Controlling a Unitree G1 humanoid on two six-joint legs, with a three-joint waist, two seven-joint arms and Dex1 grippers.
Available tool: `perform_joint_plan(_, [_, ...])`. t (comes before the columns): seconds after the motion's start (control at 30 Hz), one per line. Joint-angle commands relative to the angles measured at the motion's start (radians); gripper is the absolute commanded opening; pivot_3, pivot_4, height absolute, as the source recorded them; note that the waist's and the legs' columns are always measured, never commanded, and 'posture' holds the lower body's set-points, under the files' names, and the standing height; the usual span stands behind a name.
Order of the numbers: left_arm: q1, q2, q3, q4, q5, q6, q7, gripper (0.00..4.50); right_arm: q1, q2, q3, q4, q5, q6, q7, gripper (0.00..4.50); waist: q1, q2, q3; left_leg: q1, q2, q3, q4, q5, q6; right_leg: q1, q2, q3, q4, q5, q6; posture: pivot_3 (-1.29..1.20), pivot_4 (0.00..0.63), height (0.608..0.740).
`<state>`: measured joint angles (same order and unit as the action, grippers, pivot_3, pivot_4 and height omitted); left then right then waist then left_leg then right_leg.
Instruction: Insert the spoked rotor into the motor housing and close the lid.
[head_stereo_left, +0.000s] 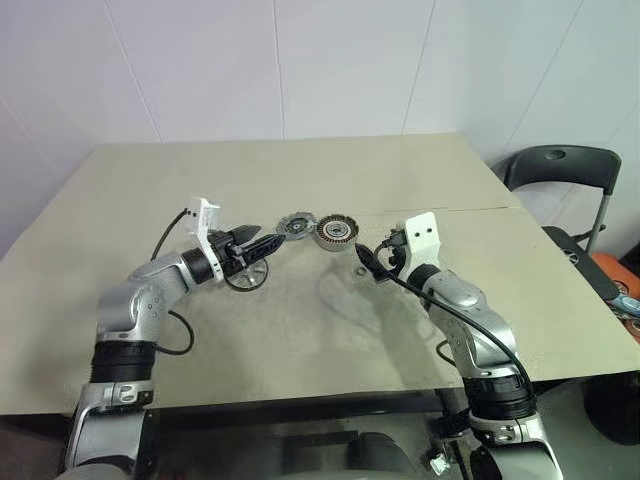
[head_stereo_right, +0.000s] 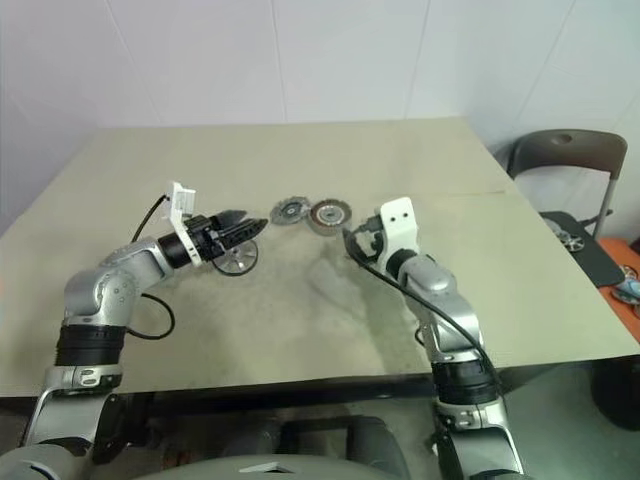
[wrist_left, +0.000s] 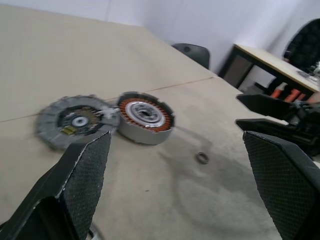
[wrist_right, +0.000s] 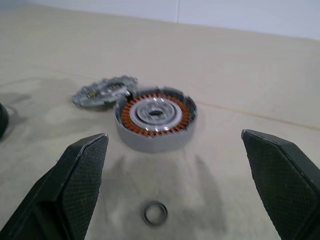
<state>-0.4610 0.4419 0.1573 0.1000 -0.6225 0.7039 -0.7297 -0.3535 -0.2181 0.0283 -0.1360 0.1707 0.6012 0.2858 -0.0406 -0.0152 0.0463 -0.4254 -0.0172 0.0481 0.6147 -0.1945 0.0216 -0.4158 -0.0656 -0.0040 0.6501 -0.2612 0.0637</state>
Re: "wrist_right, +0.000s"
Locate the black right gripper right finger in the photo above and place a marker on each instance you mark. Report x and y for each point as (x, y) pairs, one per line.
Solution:
(287, 190)

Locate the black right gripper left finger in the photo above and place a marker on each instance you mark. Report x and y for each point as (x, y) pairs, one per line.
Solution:
(62, 195)

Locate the silver spoked rotor black rim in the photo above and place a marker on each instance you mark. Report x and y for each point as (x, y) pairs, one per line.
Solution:
(3, 120)

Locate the grey motor housing copper windings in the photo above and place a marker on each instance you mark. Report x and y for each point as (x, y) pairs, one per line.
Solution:
(150, 143)

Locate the small grey metal gear part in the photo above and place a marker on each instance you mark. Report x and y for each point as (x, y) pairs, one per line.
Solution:
(100, 96)

